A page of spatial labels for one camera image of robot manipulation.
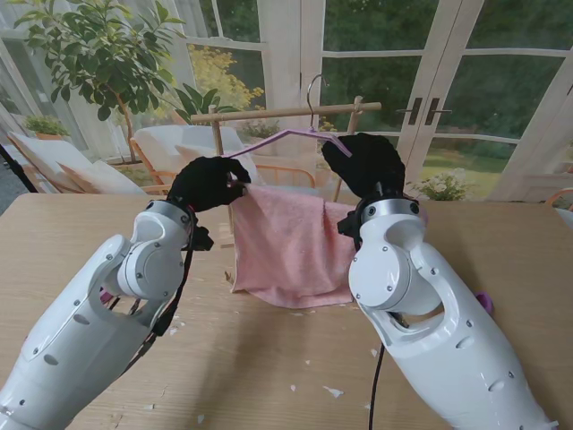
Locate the printed garden backdrop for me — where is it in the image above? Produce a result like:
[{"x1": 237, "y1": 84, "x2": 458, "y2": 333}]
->
[{"x1": 0, "y1": 0, "x2": 573, "y2": 210}]

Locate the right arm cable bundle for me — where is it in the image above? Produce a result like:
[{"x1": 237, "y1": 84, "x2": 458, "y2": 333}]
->
[{"x1": 366, "y1": 344, "x2": 386, "y2": 430}]

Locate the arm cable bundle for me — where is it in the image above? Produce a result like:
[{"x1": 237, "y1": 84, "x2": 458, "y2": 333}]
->
[
  {"x1": 120, "y1": 214, "x2": 198, "y2": 373},
  {"x1": 366, "y1": 344, "x2": 386, "y2": 430}
]

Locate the pink plastic clothes hanger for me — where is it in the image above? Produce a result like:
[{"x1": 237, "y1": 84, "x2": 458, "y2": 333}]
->
[{"x1": 223, "y1": 73, "x2": 431, "y2": 225}]

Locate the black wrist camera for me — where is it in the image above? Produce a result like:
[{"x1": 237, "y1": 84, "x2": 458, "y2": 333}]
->
[
  {"x1": 337, "y1": 210, "x2": 362, "y2": 252},
  {"x1": 192, "y1": 226, "x2": 215, "y2": 252}
]

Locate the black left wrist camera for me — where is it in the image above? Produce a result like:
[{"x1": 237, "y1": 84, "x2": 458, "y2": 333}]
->
[{"x1": 192, "y1": 226, "x2": 215, "y2": 252}]

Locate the pink square towel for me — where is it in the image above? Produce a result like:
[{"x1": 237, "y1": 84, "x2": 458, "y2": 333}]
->
[{"x1": 230, "y1": 185, "x2": 359, "y2": 310}]

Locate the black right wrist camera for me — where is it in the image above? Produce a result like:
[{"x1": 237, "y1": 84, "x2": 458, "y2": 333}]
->
[{"x1": 337, "y1": 210, "x2": 362, "y2": 252}]

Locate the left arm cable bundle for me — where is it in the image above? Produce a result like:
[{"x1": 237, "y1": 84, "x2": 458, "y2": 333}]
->
[{"x1": 120, "y1": 214, "x2": 198, "y2": 373}]

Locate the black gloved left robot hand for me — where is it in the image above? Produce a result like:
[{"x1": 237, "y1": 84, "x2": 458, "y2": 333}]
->
[{"x1": 166, "y1": 155, "x2": 252, "y2": 214}]

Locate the wooden hanging rack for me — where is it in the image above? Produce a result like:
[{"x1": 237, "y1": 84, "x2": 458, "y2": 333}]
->
[{"x1": 191, "y1": 96, "x2": 382, "y2": 295}]

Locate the black tripod leg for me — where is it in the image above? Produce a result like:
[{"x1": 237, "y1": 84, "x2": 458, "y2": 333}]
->
[{"x1": 0, "y1": 142, "x2": 41, "y2": 194}]

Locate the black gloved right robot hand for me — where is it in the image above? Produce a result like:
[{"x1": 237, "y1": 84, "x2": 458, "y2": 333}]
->
[{"x1": 321, "y1": 132, "x2": 406, "y2": 201}]

